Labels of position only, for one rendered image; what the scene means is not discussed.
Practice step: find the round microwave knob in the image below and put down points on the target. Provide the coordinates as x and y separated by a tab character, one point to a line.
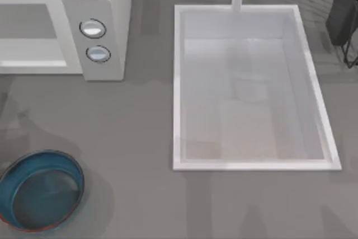
98	54
92	28

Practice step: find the blue bowl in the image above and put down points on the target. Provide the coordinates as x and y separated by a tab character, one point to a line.
42	188

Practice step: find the microwave door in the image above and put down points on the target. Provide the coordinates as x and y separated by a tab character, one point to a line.
30	62

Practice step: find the white sink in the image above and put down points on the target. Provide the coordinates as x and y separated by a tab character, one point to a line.
251	96

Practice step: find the pale microwave oven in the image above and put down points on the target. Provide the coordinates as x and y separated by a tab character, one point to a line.
117	12

